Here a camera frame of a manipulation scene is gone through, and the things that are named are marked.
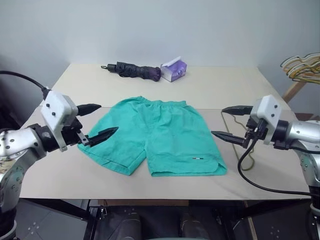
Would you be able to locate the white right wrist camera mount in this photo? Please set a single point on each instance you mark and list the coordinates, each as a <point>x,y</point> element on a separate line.
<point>268,110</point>

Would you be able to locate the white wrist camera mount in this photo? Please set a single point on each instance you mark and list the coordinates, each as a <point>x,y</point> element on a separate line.
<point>56,107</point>
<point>268,110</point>

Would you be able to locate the wooden stand leg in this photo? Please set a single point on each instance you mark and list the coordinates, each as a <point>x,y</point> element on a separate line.
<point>293,90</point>

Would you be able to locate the black table frame leg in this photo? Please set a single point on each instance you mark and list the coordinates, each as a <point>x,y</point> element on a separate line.
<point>93,220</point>

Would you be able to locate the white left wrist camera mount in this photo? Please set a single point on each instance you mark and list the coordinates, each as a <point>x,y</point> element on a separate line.
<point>56,107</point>

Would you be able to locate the green shorts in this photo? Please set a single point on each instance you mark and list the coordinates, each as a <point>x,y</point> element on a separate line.
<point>155,130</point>

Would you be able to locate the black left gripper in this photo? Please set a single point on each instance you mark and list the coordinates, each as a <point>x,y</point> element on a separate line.
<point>72,132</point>

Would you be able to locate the purple tissue box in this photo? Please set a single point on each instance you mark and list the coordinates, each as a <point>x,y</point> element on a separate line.
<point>177,71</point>

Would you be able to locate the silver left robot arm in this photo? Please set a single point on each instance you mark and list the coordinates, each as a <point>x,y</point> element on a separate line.
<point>15,140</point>

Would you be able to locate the thick curved green stem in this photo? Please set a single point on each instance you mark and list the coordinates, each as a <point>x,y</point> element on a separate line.
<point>235,148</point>

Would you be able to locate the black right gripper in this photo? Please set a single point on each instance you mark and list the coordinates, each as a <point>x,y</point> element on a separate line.
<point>253,132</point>

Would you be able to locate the black folded umbrella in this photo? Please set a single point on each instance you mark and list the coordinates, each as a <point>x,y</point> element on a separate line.
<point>135,71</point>

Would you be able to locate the dark rounded shape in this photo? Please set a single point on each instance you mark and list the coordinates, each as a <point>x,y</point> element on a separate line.
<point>128,223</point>
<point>197,225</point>

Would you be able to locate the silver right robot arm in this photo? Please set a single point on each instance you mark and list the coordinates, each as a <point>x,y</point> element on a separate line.
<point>305,132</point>

